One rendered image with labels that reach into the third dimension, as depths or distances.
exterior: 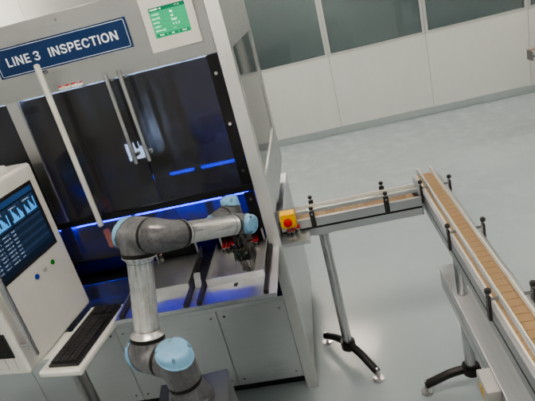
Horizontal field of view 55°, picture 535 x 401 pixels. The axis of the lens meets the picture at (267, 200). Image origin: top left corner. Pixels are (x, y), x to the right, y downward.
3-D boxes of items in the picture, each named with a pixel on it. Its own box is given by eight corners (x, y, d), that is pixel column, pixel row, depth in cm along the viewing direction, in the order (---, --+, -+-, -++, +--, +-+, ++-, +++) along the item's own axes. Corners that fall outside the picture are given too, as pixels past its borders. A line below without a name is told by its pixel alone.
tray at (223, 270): (218, 249, 254) (216, 243, 253) (269, 239, 251) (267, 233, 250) (207, 286, 223) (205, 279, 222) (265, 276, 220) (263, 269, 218)
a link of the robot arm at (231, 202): (213, 202, 205) (226, 192, 211) (221, 226, 209) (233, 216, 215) (228, 202, 200) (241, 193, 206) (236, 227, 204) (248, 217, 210)
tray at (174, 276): (154, 261, 259) (151, 255, 258) (203, 252, 256) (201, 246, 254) (134, 300, 228) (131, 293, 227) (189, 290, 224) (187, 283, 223)
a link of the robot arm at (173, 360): (185, 396, 162) (171, 363, 157) (155, 386, 170) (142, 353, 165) (208, 370, 171) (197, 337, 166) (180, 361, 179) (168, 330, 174)
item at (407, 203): (283, 243, 253) (276, 214, 247) (284, 228, 267) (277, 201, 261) (424, 216, 243) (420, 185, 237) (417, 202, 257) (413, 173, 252)
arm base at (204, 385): (213, 412, 166) (205, 388, 163) (169, 423, 167) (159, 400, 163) (214, 380, 181) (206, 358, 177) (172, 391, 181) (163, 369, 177)
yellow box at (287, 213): (282, 223, 246) (279, 209, 243) (297, 219, 245) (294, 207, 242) (282, 230, 239) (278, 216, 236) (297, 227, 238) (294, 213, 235)
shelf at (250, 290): (146, 266, 261) (144, 263, 260) (280, 241, 251) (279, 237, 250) (115, 325, 216) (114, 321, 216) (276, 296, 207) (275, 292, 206)
